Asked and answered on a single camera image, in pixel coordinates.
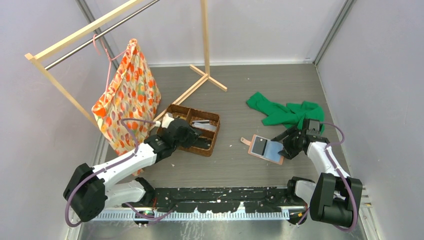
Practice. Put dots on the black object in basket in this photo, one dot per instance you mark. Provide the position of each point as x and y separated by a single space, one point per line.
203 143

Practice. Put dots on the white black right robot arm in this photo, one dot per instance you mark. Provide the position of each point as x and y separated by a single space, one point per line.
335 198

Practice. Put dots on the card in basket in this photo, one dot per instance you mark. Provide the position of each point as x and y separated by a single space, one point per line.
204 124

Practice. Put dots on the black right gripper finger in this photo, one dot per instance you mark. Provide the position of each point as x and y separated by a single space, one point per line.
288 154
286 133

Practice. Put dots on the tan leather card holder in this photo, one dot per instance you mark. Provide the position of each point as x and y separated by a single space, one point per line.
271 153

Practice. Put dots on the brown woven basket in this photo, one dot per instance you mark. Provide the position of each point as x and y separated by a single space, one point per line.
190 114

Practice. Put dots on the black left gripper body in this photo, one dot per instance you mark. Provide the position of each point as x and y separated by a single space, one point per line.
189 138

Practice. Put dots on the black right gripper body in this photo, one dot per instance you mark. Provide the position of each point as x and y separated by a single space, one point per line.
291 144

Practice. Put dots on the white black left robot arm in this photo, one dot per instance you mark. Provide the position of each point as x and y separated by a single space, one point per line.
91 189

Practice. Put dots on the pink clothes hanger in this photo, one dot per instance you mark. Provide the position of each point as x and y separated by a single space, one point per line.
110 58

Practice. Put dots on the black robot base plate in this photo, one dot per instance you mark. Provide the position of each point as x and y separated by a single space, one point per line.
264 199

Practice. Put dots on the aluminium frame rail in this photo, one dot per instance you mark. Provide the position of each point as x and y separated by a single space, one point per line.
126 212

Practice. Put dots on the green cloth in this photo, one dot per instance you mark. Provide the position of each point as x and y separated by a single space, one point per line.
288 115

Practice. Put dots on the orange floral cloth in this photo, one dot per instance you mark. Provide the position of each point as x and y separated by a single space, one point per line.
130 103

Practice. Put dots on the black VIP credit card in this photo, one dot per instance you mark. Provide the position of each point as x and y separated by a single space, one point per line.
259 146

